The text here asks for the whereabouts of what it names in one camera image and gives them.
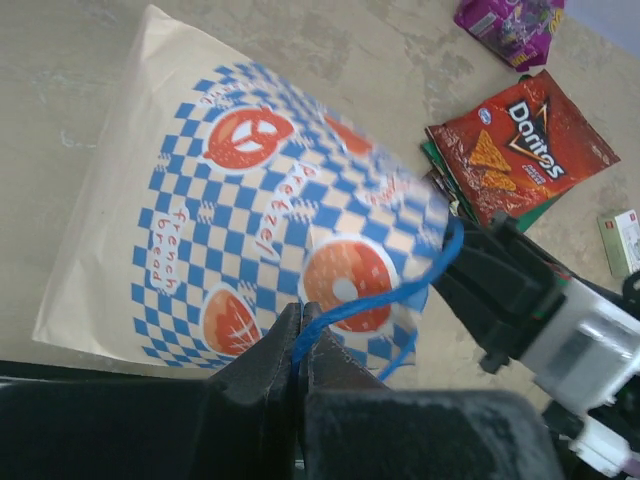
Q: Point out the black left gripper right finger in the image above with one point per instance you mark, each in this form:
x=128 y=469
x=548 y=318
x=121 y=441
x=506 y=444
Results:
x=351 y=426

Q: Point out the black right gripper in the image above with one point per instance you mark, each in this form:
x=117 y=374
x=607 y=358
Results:
x=503 y=288

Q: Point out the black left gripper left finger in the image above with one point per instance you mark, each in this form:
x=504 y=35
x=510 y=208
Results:
x=66 y=423

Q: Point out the green snack box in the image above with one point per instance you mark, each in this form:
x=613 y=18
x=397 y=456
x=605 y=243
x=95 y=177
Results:
x=441 y=177

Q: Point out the red snack packet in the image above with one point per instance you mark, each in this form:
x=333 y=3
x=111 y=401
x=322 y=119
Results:
x=520 y=149

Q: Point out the purple candy snack bag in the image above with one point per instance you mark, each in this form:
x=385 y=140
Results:
x=520 y=32

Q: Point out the blue checkered paper bag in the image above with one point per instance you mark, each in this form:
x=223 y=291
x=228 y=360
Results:
x=219 y=194

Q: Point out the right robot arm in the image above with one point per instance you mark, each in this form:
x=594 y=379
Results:
x=605 y=438

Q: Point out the small green white box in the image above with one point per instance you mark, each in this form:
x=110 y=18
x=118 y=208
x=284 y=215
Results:
x=620 y=235

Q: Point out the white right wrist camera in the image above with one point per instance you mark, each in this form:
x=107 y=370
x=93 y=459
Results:
x=586 y=353

